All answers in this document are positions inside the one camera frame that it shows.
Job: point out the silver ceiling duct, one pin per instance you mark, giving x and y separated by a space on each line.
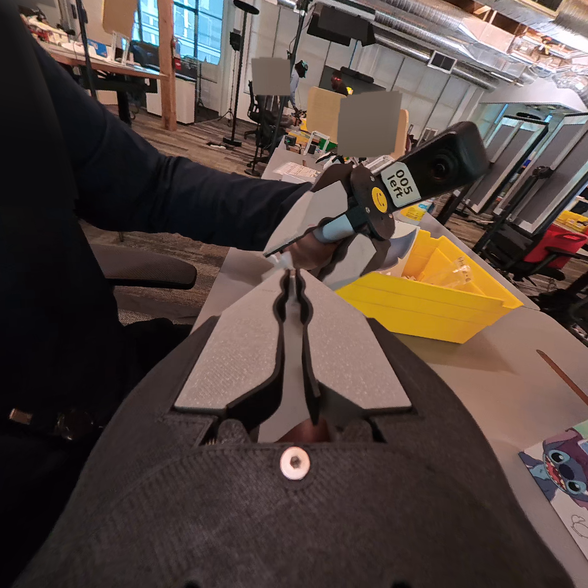
459 36

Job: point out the row of yellow bins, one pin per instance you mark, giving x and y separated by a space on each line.
569 220

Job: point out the black office chair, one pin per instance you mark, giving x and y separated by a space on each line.
533 272

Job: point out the glass partition panels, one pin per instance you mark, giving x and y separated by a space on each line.
519 151

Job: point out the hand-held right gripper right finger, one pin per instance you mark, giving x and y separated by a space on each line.
358 363

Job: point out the tan cardboard panel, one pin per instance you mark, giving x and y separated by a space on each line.
324 108

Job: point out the person's left forearm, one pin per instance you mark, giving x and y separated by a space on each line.
206 202

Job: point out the curved grey white puzzle section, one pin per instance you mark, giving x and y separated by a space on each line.
404 246

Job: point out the wooden post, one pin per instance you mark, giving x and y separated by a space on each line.
166 64

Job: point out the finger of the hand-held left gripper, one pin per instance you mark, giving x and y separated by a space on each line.
353 257
328 202

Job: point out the white puzzle piece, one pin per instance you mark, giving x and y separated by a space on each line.
282 262

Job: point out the wooden desk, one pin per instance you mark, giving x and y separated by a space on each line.
115 69

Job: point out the black chair armrest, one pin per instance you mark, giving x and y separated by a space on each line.
147 268

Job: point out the black hanging light panel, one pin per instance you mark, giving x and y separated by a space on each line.
340 25

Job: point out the yellow plastic bin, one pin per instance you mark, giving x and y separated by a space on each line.
413 312

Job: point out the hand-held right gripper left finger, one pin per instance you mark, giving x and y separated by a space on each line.
229 363

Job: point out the clear plastic bag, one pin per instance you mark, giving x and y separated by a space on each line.
452 273

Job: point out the person's left hand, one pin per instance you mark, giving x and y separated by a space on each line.
310 252

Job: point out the white printed paper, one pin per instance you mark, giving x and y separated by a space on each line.
296 171

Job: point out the black floor lamp stand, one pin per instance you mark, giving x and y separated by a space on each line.
239 92

